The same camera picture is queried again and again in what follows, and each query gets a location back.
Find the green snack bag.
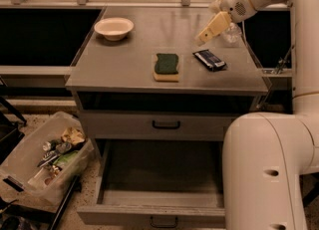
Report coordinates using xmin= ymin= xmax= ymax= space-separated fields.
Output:
xmin=53 ymin=150 xmax=78 ymax=169

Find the closed grey upper drawer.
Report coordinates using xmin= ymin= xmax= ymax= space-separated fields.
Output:
xmin=80 ymin=112 xmax=234 ymax=141

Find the open grey lower drawer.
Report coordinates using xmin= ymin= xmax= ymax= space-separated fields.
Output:
xmin=78 ymin=140 xmax=225 ymax=230

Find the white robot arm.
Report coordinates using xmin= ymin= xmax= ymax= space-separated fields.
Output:
xmin=196 ymin=0 xmax=319 ymax=230

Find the grey drawer cabinet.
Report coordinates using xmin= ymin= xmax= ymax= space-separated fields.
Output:
xmin=67 ymin=7 xmax=268 ymax=140

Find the clear plastic bottle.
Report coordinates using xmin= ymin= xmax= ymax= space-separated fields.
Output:
xmin=221 ymin=23 xmax=242 ymax=43

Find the crumpled tan wrapper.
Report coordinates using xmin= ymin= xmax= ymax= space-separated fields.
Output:
xmin=61 ymin=127 xmax=86 ymax=145

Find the green and yellow sponge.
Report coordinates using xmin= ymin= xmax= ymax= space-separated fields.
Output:
xmin=153 ymin=53 xmax=179 ymax=82

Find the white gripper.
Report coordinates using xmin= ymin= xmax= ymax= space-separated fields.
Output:
xmin=195 ymin=0 xmax=256 ymax=46

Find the clear plastic bin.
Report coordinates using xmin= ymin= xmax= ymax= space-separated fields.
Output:
xmin=0 ymin=112 xmax=94 ymax=205

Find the white bowl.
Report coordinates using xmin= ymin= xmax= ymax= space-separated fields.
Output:
xmin=94 ymin=18 xmax=134 ymax=41

